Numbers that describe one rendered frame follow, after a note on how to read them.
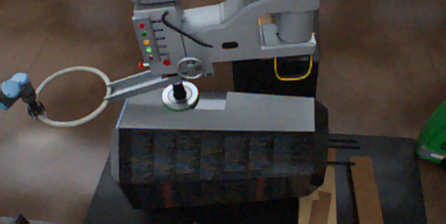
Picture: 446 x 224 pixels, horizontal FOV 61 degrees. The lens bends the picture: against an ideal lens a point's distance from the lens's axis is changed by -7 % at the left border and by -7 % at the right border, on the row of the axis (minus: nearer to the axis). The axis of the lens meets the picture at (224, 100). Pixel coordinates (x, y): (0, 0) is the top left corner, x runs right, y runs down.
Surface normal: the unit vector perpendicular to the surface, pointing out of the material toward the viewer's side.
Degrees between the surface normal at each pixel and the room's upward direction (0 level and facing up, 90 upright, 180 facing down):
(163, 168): 45
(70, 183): 0
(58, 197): 0
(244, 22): 90
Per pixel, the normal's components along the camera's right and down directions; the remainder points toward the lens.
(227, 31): 0.04, 0.74
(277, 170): -0.12, 0.06
